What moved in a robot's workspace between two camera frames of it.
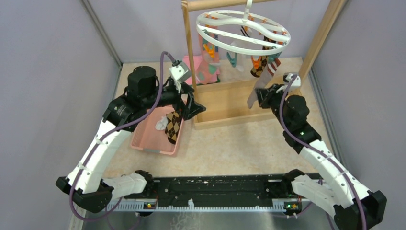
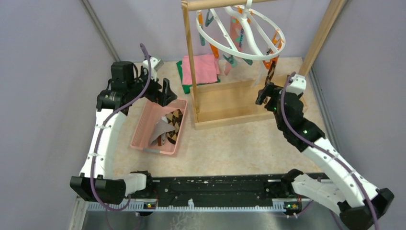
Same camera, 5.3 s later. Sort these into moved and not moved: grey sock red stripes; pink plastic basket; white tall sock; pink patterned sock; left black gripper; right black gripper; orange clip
Moved: left black gripper; white tall sock; orange clip; pink patterned sock; grey sock red stripes
Not moved: pink plastic basket; right black gripper
